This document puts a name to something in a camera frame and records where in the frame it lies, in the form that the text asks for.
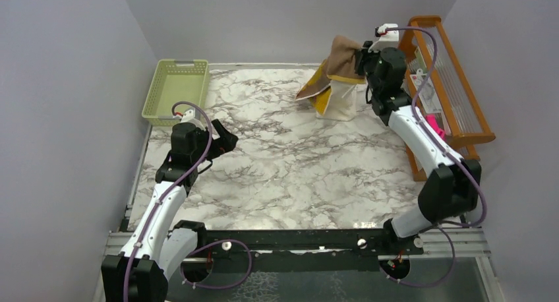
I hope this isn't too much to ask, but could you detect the brown yellow bear towel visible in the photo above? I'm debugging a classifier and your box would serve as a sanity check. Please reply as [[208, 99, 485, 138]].
[[295, 35, 365, 119]]

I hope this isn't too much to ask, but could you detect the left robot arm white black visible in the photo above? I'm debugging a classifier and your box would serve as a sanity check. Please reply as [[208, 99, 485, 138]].
[[101, 119, 238, 301]]

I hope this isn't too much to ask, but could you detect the white packaged item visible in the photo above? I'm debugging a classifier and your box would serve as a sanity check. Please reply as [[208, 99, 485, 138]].
[[410, 69, 443, 114]]

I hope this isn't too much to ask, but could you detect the pink plastic item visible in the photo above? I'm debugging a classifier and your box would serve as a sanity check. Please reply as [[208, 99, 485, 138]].
[[425, 114, 446, 140]]

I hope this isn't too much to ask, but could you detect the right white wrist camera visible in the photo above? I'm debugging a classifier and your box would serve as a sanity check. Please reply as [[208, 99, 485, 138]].
[[368, 23, 399, 53]]

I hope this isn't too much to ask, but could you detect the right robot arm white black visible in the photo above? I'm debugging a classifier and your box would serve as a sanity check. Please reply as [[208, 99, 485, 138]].
[[355, 42, 481, 254]]

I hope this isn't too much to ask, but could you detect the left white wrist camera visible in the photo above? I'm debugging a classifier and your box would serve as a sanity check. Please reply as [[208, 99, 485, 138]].
[[180, 108, 205, 129]]

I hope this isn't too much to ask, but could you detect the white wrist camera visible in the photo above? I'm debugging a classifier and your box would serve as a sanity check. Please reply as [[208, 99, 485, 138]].
[[368, 23, 399, 53], [180, 108, 205, 129]]

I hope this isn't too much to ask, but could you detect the green plastic basket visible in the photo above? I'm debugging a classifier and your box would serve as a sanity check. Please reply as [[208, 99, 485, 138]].
[[142, 59, 211, 127]]

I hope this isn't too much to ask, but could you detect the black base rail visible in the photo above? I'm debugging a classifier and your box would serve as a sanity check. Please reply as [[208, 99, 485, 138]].
[[179, 228, 424, 276]]

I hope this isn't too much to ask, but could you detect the orange wooden rack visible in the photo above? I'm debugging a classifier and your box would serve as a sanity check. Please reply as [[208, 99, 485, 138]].
[[398, 15, 496, 160]]

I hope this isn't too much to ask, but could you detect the cream white towel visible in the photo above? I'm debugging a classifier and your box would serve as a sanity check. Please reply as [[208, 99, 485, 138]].
[[322, 80, 357, 121]]

